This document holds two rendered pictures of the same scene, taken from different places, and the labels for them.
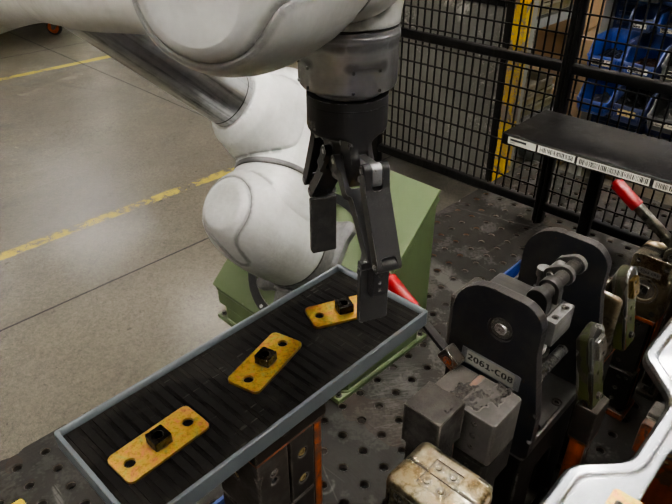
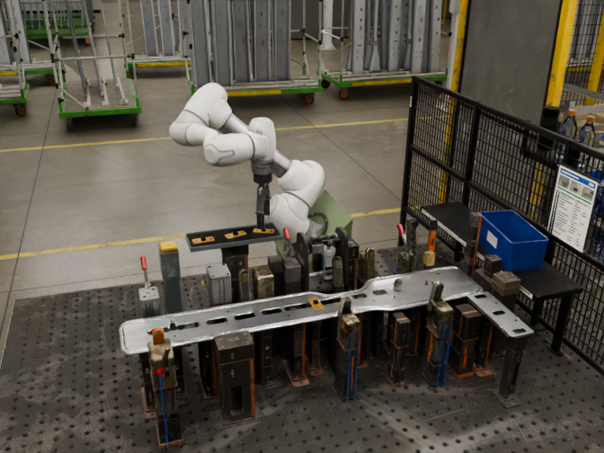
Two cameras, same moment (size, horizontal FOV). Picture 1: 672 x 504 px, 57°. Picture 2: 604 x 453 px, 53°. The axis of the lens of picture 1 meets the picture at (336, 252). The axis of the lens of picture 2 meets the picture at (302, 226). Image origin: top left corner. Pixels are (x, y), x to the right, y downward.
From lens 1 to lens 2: 1.92 m
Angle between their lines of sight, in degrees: 25
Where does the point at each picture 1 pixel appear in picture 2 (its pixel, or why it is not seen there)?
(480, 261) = not seen: hidden behind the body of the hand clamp
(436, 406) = (274, 259)
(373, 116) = (263, 179)
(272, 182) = (288, 200)
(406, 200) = (341, 220)
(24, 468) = (185, 280)
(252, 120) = (287, 178)
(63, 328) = not seen: hidden behind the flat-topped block
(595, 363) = (336, 269)
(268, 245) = (279, 222)
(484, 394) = (292, 262)
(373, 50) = (262, 164)
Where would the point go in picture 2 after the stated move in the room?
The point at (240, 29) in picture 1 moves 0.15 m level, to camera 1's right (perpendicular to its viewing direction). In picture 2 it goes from (214, 160) to (250, 167)
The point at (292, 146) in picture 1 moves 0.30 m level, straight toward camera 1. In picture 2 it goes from (300, 190) to (272, 213)
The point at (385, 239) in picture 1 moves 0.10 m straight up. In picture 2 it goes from (259, 207) to (258, 182)
